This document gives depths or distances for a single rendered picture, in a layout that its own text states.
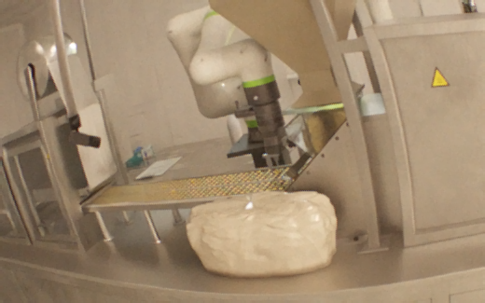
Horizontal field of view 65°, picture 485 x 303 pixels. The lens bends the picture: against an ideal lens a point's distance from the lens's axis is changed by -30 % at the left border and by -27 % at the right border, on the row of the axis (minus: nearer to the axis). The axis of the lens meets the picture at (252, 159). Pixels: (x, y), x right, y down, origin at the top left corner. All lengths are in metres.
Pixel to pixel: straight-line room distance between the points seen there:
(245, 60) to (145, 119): 3.30
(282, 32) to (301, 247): 0.50
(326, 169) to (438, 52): 0.47
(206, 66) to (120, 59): 3.32
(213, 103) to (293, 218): 0.94
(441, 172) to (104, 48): 4.09
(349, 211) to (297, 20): 0.49
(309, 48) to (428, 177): 0.43
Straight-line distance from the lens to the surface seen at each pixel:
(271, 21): 1.18
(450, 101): 1.07
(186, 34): 1.81
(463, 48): 1.05
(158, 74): 4.41
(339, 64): 1.07
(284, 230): 1.15
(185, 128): 4.39
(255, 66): 1.37
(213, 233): 1.23
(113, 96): 2.11
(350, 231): 1.30
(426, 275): 1.05
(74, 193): 1.78
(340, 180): 1.24
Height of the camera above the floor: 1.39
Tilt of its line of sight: 15 degrees down
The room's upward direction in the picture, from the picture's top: 16 degrees counter-clockwise
